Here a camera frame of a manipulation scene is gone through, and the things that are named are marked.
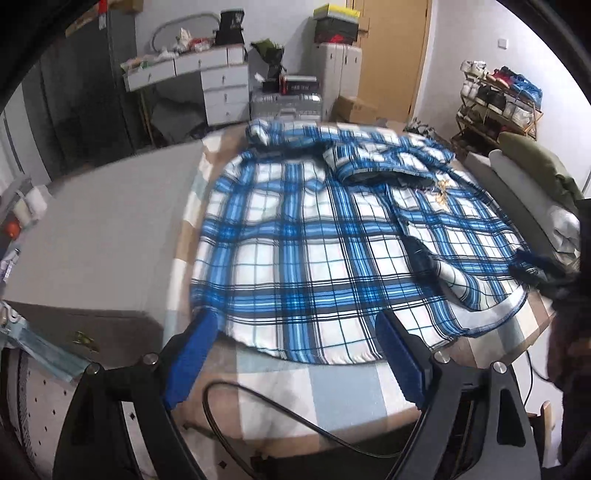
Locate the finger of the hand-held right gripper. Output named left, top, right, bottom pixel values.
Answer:
left=510, top=249, right=580, bottom=301

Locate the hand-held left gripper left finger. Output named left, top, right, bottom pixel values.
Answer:
left=53, top=308, right=219, bottom=480

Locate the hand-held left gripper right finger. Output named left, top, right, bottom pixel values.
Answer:
left=375, top=310, right=543, bottom=480

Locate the blue plaid shirt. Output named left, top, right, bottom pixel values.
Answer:
left=190, top=119, right=543, bottom=366

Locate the person's right hand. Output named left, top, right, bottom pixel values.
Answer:
left=547, top=300, right=591, bottom=389

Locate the light grey pillow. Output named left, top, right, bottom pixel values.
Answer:
left=488, top=148, right=581, bottom=268

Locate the brown blue checked bedsheet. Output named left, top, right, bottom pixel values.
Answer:
left=164, top=121, right=557, bottom=457

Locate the olive green folded blanket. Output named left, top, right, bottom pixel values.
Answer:
left=498, top=131, right=585, bottom=213

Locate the grey bed headboard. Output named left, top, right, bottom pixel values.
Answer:
left=464, top=152, right=555, bottom=261

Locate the wooden shoe rack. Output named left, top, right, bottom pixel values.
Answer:
left=450, top=69, right=544, bottom=155

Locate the blue face mask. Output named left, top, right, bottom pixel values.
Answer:
left=0, top=318, right=90, bottom=384

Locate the wooden furniture piece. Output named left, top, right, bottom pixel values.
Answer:
left=529, top=401, right=552, bottom=472

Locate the large grey cardboard box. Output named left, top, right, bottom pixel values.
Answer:
left=2, top=141, right=206, bottom=319

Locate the white dotted cushion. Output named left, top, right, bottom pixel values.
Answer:
left=9, top=355, right=153, bottom=480

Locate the white paper roll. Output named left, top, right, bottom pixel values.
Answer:
left=25, top=185, right=49, bottom=220

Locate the white bottle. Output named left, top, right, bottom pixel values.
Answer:
left=11, top=196, right=33, bottom=227

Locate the brown cardboard box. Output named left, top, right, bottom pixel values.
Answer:
left=332, top=95, right=378, bottom=124

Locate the wooden door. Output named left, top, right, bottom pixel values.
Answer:
left=346, top=0, right=432, bottom=121

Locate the silver suitcase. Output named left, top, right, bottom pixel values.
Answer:
left=250, top=91, right=323, bottom=124

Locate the white desk with drawers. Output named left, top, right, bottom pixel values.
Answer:
left=122, top=45, right=250, bottom=126

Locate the dark refrigerator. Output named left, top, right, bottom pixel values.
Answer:
left=69, top=9, right=153, bottom=155

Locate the white wardrobe panel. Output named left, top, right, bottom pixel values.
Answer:
left=0, top=83, right=51, bottom=185

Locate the dark glass wardrobe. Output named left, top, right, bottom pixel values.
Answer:
left=18, top=46, right=75, bottom=169

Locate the white low cabinet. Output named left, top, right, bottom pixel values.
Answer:
left=310, top=42, right=363, bottom=121

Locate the black box with red stripe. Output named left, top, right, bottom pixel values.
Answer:
left=278, top=75, right=319, bottom=95

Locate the dark wrapped flower bouquet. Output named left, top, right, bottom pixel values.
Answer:
left=250, top=39, right=289, bottom=79

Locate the pile of small desk items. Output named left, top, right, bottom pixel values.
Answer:
left=121, top=28, right=218, bottom=72

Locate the arched mirror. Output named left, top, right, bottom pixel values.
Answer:
left=151, top=11, right=222, bottom=51

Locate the black bag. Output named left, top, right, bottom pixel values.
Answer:
left=215, top=8, right=245, bottom=46

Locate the yellow shoe box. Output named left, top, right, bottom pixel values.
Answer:
left=313, top=4, right=362, bottom=21

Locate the black cable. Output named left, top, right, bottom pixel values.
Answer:
left=202, top=381, right=419, bottom=480

